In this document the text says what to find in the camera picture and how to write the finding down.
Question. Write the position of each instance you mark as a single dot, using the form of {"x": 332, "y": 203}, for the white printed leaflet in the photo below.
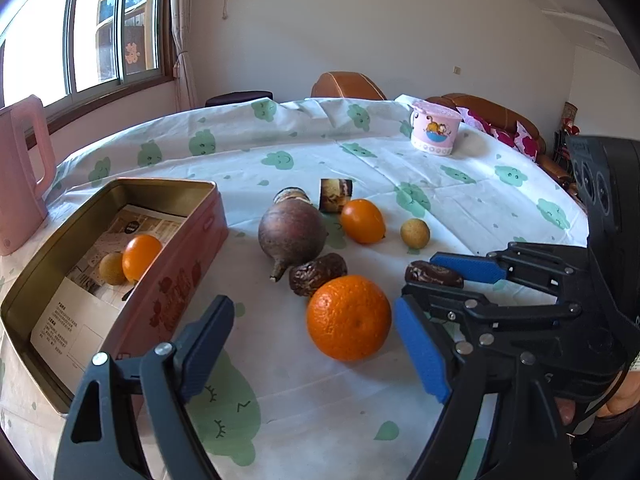
{"x": 75, "y": 325}

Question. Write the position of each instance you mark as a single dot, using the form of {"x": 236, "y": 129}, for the pink electric kettle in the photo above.
{"x": 20, "y": 175}

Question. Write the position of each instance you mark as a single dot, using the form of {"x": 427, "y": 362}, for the tan longan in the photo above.
{"x": 415, "y": 233}
{"x": 111, "y": 269}

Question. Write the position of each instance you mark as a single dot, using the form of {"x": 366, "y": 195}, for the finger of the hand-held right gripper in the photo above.
{"x": 470, "y": 267}
{"x": 440, "y": 296}

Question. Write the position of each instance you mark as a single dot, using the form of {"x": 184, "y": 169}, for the pink window sticker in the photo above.
{"x": 131, "y": 52}

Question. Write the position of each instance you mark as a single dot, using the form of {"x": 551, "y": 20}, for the white curtain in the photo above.
{"x": 182, "y": 35}

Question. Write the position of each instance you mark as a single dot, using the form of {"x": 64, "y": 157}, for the purple round turnip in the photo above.
{"x": 292, "y": 235}

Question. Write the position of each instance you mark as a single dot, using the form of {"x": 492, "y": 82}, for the brown leather sofa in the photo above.
{"x": 500, "y": 112}

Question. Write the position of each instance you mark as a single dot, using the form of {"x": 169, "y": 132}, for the wooden framed window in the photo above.
{"x": 85, "y": 35}

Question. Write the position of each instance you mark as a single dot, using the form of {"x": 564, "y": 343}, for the white green cloud tablecloth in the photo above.
{"x": 310, "y": 160}

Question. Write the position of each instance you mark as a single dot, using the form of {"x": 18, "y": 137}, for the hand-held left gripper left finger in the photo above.
{"x": 200, "y": 360}

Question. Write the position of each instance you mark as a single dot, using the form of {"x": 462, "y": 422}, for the brown leather armchair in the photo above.
{"x": 347, "y": 85}

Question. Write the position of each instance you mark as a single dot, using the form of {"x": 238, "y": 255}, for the pink cartoon mug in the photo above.
{"x": 434, "y": 130}

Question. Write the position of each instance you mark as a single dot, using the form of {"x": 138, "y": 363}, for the pink metal tin box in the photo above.
{"x": 165, "y": 285}

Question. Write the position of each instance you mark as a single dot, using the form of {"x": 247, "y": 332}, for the floral pink cushion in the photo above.
{"x": 505, "y": 132}

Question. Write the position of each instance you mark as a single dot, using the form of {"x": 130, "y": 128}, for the newspaper sheet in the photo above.
{"x": 145, "y": 222}

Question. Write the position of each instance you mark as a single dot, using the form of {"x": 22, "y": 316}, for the small orange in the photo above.
{"x": 141, "y": 257}
{"x": 362, "y": 221}

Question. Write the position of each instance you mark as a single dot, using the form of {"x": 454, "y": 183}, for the dark wrinkled passion fruit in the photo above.
{"x": 317, "y": 274}

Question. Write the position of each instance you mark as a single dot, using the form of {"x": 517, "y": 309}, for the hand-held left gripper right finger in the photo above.
{"x": 420, "y": 350}

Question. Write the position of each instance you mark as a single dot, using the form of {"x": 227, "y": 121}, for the dark round stool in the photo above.
{"x": 240, "y": 97}

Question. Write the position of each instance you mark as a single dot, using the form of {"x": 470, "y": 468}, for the person's right hand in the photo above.
{"x": 620, "y": 395}

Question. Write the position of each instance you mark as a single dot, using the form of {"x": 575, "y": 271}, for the dark brown date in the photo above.
{"x": 432, "y": 274}

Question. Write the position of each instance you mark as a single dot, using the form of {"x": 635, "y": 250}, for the large orange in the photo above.
{"x": 348, "y": 317}

